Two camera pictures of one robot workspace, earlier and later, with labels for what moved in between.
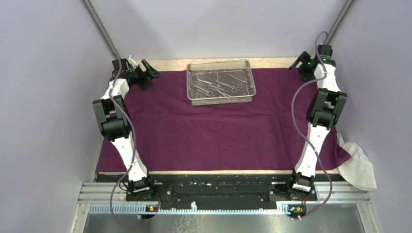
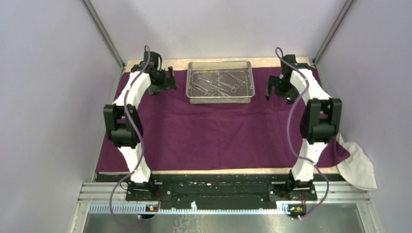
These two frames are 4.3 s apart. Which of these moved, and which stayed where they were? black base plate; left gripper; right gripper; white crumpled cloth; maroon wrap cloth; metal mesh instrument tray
Moved: left gripper; right gripper
Stayed: white crumpled cloth; maroon wrap cloth; metal mesh instrument tray; black base plate
